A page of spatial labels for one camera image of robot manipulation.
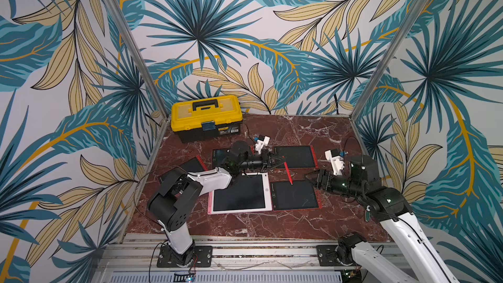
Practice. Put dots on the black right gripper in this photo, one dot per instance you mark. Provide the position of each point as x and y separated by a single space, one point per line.
321 179

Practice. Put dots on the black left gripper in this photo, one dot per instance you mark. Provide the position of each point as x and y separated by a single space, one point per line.
266 158

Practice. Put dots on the red stylus angled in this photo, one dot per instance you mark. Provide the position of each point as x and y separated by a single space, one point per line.
288 173

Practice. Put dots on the red stylus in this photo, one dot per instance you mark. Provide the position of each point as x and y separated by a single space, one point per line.
314 157

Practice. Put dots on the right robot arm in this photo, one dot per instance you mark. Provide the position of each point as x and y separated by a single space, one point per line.
358 179

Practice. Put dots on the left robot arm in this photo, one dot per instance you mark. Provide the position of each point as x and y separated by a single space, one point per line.
239 184

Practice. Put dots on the red tablet right front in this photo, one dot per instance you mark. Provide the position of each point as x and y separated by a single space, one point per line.
299 195

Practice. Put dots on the red tablet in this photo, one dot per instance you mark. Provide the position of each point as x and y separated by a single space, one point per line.
195 164
299 195
297 157
221 158

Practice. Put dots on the red tablet right back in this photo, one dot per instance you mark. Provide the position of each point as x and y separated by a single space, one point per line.
297 157

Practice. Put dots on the large pink writing tablet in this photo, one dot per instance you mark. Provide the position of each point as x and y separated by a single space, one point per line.
248 194

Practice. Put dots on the red tablet centre back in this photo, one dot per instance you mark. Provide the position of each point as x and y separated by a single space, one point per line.
221 158

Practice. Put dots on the red tablet far left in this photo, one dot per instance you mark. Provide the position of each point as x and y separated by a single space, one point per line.
195 164

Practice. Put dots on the yellow black toolbox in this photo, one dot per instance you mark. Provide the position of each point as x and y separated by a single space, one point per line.
205 119

